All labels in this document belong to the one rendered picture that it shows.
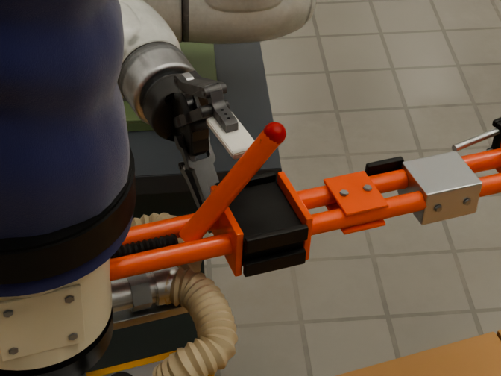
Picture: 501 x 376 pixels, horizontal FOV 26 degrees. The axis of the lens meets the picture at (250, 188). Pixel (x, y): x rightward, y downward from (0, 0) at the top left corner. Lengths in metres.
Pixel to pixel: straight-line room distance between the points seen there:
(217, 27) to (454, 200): 0.66
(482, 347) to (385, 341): 0.74
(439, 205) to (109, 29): 0.47
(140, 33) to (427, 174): 0.39
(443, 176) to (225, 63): 0.82
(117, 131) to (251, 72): 1.01
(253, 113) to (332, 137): 1.20
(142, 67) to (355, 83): 1.99
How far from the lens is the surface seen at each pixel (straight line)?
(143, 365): 1.15
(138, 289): 1.13
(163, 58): 1.29
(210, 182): 1.25
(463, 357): 1.74
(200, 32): 1.76
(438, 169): 1.22
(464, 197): 1.21
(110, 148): 0.93
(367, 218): 1.16
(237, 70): 1.94
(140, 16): 1.36
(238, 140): 1.12
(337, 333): 2.48
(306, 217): 1.11
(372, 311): 2.54
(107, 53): 0.88
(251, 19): 1.74
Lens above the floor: 1.83
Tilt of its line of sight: 40 degrees down
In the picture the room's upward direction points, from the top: straight up
